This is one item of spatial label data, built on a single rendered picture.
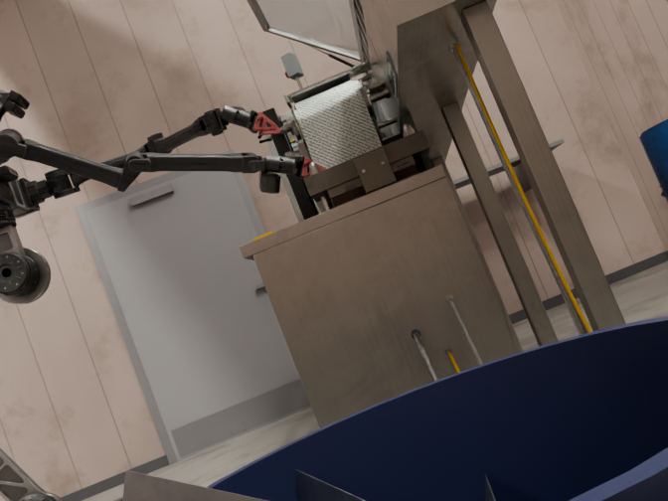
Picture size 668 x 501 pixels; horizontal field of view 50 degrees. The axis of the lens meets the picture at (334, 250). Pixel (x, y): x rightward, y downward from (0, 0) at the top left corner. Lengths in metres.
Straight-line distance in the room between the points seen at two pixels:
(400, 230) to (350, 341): 0.36
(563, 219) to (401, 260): 0.63
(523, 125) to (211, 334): 4.40
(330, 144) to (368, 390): 0.84
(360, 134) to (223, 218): 3.51
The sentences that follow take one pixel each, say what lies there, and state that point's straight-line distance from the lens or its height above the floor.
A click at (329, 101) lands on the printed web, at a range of 2.51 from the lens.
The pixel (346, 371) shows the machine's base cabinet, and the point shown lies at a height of 0.43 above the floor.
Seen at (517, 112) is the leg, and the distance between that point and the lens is 1.70.
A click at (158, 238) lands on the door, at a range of 5.91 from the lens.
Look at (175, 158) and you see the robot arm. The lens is 2.43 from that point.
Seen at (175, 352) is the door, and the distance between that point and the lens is 5.84.
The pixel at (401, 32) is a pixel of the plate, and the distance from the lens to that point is 1.72.
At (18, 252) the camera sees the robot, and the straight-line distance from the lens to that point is 2.66.
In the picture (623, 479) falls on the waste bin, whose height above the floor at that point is 0.51.
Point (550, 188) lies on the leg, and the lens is 1.68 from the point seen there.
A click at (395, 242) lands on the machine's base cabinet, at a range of 2.15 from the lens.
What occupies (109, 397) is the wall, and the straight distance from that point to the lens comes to 6.00.
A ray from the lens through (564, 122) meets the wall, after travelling 6.52.
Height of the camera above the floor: 0.60
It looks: 5 degrees up
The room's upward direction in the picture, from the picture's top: 22 degrees counter-clockwise
